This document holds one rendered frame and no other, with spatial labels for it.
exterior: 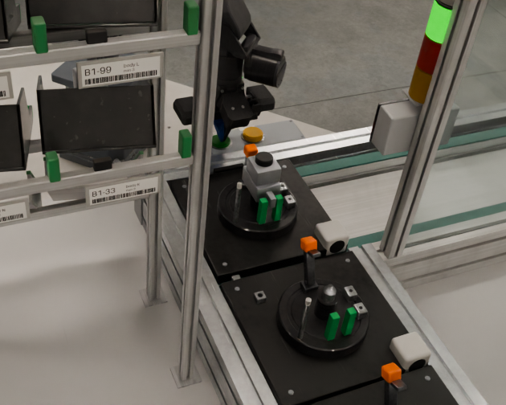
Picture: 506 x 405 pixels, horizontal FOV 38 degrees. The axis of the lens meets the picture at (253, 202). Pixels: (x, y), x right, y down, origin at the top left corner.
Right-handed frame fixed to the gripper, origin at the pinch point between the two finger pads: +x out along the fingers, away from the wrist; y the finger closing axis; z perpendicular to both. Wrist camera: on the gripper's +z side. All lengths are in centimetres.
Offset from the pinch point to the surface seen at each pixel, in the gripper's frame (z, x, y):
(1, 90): 43, -44, -42
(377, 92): -130, 101, 134
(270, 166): 22.9, -8.3, -1.2
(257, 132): 0.3, 3.0, 7.4
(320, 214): 25.1, 3.4, 8.9
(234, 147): 2.0, 4.1, 2.0
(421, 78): 34.1, -29.4, 15.3
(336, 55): -164, 101, 130
